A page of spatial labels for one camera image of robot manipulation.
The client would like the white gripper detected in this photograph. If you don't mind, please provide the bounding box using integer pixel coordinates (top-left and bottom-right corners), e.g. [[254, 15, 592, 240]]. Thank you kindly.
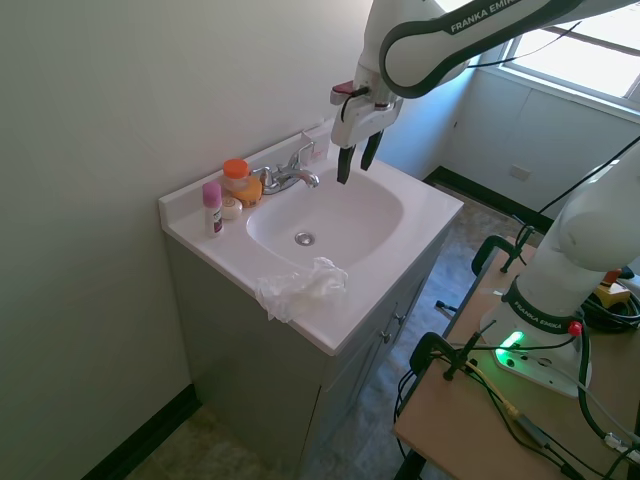
[[330, 95, 404, 186]]

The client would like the white tissue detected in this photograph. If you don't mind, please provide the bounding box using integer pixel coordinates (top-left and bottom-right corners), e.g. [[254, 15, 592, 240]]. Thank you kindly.
[[255, 255, 351, 324]]

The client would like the white box with red print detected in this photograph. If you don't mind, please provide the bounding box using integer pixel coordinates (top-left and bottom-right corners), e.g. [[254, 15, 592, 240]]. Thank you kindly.
[[300, 123, 335, 165]]

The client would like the white sink countertop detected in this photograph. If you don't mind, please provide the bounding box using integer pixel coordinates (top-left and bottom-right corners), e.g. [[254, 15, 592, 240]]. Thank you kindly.
[[158, 130, 466, 358]]

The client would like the chrome faucet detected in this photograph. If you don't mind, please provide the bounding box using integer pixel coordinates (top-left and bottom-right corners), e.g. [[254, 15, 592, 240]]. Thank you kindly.
[[249, 141, 322, 197]]

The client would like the orange sponge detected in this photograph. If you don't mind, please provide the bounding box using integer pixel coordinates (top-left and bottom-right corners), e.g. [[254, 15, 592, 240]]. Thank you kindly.
[[233, 177, 265, 209]]

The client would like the tall jar orange lid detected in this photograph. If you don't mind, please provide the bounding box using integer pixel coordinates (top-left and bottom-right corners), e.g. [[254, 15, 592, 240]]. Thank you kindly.
[[222, 158, 252, 194]]

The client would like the pink cap deodorant stick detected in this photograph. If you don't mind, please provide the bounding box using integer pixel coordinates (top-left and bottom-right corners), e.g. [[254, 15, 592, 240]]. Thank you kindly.
[[201, 180, 224, 240]]

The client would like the black C-clamp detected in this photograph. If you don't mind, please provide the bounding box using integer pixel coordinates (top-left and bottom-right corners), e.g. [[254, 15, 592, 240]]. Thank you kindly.
[[410, 319, 499, 382], [471, 222, 537, 277]]

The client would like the grey vanity cabinet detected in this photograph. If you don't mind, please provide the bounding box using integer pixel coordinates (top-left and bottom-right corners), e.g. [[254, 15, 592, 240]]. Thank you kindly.
[[164, 227, 454, 480]]

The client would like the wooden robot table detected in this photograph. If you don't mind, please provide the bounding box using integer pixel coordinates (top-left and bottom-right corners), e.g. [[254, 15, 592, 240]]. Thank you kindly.
[[393, 234, 640, 480]]

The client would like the yellow emergency stop box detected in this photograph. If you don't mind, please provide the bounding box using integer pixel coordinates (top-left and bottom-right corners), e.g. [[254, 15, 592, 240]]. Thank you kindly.
[[595, 266, 637, 307]]

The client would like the red black wrist camera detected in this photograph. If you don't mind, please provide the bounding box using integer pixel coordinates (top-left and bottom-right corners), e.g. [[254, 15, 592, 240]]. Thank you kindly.
[[330, 81, 372, 108]]

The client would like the yellow cable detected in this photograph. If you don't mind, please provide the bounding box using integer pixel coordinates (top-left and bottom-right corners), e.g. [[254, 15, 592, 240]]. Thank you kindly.
[[466, 361, 522, 417]]

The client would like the coiled black cable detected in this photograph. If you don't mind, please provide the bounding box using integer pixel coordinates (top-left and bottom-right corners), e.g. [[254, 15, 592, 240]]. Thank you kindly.
[[578, 287, 640, 335]]

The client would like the grey cable adapter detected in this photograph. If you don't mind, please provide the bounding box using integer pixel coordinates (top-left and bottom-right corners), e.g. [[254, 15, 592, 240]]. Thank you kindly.
[[514, 413, 552, 447]]

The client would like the grey cable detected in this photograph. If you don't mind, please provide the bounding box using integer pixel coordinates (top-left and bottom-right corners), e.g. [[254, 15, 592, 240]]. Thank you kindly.
[[573, 378, 640, 444]]

